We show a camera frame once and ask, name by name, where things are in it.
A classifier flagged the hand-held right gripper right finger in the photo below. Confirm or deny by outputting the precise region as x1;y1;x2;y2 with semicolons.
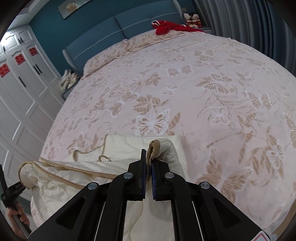
151;159;272;241

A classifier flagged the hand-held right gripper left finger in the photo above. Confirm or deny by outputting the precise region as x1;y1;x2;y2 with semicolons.
28;149;147;241

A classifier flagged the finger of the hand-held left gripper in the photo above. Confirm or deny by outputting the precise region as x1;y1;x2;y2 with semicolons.
11;182;25;194

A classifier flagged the cream quilted jacket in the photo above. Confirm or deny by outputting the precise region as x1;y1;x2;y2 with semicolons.
18;133;192;241

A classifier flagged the pile of beige clothes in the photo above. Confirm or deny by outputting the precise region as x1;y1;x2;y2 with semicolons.
59;69;79;90

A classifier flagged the person's left hand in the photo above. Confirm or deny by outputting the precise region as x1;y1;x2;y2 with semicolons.
6;201;31;239

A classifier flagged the white wardrobe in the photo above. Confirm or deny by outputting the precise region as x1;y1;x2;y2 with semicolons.
0;25;65;209

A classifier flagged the bed with pink butterfly bedspread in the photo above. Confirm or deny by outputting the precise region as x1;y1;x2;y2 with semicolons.
30;30;296;241

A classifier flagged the pink floral pillow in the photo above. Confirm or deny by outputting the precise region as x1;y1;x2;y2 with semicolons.
127;30;185;50

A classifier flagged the red garment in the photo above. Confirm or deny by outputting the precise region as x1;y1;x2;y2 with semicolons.
151;20;206;35

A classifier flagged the blue padded headboard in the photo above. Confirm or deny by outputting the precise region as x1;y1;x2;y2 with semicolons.
62;0;185;76

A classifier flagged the grey curtain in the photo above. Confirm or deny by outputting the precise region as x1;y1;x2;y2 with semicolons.
193;0;296;78

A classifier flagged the floral wall picture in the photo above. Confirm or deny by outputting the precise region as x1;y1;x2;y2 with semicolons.
57;0;93;12

